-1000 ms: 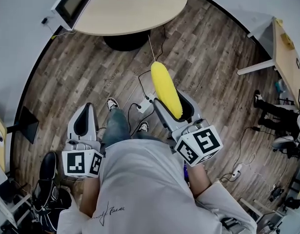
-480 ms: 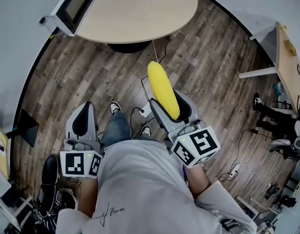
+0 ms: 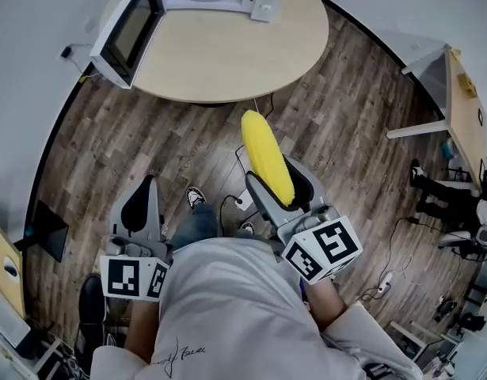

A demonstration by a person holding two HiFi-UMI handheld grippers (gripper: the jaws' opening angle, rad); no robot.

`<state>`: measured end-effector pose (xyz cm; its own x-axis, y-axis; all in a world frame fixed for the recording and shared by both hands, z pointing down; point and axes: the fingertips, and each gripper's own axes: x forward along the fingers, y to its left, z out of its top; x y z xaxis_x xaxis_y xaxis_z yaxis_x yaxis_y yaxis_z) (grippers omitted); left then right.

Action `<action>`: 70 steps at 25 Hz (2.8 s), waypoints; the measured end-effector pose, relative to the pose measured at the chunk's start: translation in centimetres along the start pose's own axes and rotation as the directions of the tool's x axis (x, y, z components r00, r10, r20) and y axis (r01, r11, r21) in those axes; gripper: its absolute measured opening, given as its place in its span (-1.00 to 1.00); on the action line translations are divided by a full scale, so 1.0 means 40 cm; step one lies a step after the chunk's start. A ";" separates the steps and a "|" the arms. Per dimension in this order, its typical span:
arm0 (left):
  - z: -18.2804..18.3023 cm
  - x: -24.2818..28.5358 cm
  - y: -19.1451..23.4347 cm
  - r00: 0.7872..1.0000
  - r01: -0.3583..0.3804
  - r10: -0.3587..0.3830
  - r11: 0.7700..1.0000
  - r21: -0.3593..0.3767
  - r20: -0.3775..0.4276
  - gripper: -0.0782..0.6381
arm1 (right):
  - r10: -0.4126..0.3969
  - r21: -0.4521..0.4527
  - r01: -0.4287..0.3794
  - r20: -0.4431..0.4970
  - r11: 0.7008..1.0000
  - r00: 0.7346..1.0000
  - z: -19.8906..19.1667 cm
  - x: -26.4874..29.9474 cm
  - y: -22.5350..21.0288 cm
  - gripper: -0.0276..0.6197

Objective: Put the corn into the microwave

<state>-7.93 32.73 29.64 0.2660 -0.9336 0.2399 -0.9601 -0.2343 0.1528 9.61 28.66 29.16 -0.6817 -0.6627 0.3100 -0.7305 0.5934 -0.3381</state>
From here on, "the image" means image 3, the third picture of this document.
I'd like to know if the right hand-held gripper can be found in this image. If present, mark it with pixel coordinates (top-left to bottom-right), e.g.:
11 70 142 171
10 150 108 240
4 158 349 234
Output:
245 154 364 286

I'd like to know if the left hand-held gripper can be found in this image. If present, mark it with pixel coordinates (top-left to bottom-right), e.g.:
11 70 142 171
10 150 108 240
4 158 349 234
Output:
99 174 174 302

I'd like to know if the yellow corn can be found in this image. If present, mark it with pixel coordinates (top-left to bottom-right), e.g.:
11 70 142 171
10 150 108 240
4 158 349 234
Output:
241 109 296 207

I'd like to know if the white microwave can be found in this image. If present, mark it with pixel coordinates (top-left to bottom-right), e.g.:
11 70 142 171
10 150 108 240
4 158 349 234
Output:
89 0 291 90

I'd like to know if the person's left forearm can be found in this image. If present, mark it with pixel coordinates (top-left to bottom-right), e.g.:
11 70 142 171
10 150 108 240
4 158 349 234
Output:
123 298 162 366

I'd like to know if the person's right forearm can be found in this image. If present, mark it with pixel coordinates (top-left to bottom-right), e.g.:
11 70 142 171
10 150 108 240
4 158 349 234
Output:
305 278 348 333

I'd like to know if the white power strip with plug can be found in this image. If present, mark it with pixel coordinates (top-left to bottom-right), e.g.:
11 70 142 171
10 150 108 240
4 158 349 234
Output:
234 191 255 213

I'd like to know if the person's left jeans leg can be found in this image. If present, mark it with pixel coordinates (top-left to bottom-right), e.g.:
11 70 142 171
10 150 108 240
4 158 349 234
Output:
169 203 225 253

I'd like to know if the person's left shoe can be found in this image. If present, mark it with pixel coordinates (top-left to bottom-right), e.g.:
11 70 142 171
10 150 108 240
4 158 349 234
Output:
185 186 208 210

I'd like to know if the black flat monitor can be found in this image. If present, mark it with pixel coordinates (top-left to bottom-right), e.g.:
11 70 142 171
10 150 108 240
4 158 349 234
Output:
13 199 70 264

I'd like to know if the black chair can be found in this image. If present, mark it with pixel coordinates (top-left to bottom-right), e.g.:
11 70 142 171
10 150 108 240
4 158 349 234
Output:
74 273 108 376

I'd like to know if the person's white shirt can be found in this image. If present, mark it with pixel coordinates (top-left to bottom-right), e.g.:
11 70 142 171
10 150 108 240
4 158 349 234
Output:
89 235 424 380

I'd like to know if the long white power strip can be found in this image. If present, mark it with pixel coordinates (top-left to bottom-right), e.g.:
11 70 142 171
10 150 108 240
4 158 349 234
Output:
376 271 395 295

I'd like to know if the light wooden board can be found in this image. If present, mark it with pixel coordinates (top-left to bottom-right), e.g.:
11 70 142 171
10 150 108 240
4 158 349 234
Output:
0 213 27 319

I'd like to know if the wooden table with white legs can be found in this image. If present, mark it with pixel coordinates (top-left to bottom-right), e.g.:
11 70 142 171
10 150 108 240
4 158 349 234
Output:
386 45 487 192

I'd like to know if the black bag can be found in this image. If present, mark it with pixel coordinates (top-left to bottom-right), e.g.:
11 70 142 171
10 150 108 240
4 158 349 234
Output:
455 312 487 336

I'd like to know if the black floor cable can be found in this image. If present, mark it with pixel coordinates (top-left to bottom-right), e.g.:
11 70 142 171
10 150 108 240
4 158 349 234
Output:
218 194 245 238

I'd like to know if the white metal frame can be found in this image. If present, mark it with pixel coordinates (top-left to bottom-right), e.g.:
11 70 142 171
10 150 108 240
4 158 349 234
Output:
388 320 428 363

